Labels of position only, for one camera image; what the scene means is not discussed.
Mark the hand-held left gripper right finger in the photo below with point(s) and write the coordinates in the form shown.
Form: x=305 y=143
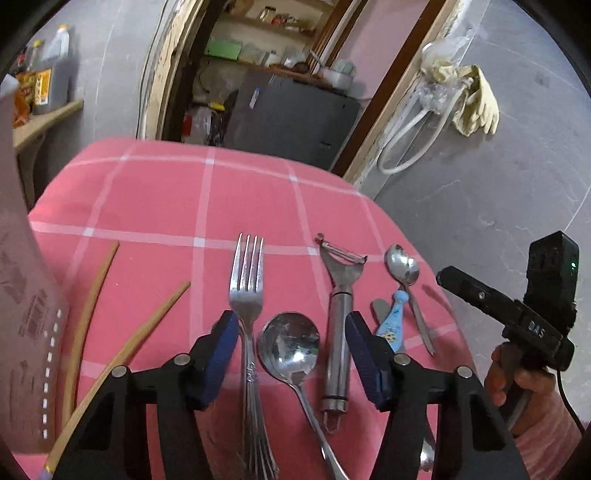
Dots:
x=364 y=355

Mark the grey cabinet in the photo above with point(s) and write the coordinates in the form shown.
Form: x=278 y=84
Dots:
x=291 y=120

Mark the metal peeler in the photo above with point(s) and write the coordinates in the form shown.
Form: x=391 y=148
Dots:
x=339 y=323

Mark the small metal spoon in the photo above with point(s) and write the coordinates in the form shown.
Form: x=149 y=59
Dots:
x=401 y=267

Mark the door frame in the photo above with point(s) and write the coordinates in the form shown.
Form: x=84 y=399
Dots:
x=159 y=83

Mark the person's right forearm pink sleeve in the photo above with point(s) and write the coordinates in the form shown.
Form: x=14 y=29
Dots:
x=549 y=443

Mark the pink checked tablecloth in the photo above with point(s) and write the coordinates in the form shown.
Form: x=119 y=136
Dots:
x=161 y=198

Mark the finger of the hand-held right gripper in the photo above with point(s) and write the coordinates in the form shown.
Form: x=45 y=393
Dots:
x=475 y=293

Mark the orange snack packet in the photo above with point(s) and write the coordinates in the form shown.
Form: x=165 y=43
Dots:
x=21 y=108

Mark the metal pot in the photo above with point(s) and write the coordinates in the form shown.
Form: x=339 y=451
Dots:
x=339 y=76

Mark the large dark sauce jug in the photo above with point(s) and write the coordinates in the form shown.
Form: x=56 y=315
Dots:
x=53 y=83

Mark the clear plastic bag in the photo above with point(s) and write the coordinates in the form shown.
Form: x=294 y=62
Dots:
x=443 y=50

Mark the wooden shelving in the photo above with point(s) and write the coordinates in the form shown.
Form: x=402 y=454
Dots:
x=249 y=21

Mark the white plastic utensil basket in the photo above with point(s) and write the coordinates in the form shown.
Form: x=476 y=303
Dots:
x=23 y=300

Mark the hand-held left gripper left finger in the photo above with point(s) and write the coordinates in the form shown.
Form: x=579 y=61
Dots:
x=221 y=355

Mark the cream rubber gloves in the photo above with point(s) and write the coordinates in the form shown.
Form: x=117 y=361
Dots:
x=475 y=101

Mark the person's right hand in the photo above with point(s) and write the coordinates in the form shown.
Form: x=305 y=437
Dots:
x=535 y=392

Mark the metal fork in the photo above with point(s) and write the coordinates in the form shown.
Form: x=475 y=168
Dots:
x=247 y=286

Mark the large metal spoon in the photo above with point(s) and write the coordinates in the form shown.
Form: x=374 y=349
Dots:
x=288 y=346

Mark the wooden chopstick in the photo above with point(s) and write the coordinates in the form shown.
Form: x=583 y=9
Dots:
x=92 y=300
x=138 y=332

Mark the green box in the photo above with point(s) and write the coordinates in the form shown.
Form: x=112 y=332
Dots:
x=224 y=50

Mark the glass jar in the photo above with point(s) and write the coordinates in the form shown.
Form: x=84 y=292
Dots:
x=265 y=14

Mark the plastic jug with red label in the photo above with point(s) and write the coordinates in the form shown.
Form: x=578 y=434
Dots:
x=196 y=122

